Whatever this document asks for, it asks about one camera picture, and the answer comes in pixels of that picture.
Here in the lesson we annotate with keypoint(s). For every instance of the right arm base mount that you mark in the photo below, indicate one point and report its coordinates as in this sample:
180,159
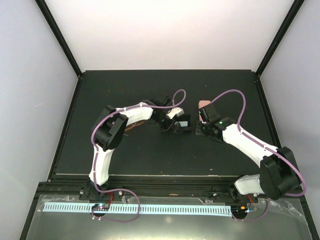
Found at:
225,192

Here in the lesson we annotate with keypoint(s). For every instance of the black frame post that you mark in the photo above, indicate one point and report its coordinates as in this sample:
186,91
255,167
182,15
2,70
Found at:
47,14
281,32

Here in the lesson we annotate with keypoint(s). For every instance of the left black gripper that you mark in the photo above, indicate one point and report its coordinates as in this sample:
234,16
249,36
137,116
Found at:
168,127

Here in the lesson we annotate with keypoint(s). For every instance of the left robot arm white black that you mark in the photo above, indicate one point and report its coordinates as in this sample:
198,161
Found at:
109,129

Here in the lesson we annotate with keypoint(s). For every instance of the left black frame post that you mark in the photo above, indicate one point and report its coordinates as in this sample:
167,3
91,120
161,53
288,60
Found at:
47,14

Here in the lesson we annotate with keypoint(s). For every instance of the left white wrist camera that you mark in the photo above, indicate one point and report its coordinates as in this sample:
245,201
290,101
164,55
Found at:
175,112

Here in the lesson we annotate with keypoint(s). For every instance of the brown sunglasses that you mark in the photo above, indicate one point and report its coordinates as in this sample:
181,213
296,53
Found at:
136,124

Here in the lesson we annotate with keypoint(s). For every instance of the right circuit board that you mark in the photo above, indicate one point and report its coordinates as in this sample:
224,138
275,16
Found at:
243,209

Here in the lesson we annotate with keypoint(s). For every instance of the white slotted cable duct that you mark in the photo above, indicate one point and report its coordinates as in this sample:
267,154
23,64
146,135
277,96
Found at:
143,209

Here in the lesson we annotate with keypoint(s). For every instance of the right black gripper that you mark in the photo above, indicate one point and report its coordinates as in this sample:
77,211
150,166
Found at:
198,131

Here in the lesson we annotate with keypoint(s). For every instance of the circuit board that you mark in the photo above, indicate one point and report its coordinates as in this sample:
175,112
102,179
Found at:
243,209
100,207

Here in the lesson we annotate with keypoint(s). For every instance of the light blue cleaning cloth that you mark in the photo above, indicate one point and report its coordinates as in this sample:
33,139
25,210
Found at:
183,123

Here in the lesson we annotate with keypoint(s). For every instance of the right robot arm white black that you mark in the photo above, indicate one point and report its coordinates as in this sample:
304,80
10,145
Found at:
277,176

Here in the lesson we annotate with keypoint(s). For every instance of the black glasses case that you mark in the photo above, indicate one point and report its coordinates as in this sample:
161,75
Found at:
186,117

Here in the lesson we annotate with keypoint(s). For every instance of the pink glasses case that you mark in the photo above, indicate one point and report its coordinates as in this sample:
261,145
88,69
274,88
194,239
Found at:
201,104

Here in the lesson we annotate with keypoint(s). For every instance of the left circuit board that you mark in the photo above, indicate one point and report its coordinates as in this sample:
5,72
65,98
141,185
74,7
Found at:
100,207

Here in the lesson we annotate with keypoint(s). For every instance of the right black frame post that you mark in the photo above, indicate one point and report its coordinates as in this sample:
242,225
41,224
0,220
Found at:
281,32

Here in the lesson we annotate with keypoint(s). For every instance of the clear plastic sheet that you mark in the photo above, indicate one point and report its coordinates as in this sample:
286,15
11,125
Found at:
159,218

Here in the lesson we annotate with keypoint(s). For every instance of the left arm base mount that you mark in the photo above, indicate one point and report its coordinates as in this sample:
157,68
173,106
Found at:
88,192

